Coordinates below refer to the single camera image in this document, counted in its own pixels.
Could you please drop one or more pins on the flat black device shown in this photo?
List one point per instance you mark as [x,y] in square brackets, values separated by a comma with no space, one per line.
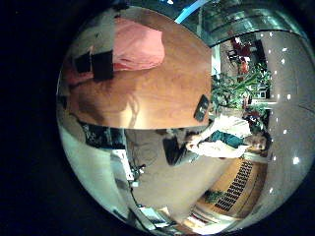
[201,108]

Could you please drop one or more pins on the person in white coat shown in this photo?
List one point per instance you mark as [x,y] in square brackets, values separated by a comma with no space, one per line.
[223,144]

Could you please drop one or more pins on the dark grid wall panel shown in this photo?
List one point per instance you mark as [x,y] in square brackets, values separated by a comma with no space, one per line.
[236,185]

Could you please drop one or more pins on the pink cloth garment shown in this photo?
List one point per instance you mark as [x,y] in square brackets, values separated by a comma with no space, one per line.
[138,46]

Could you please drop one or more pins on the red flower decoration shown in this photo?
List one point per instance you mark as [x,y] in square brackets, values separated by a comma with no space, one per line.
[243,54]

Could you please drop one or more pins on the large green plant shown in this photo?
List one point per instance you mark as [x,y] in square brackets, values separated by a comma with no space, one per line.
[236,88]

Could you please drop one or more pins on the small green plant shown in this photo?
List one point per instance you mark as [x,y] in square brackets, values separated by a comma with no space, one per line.
[214,196]

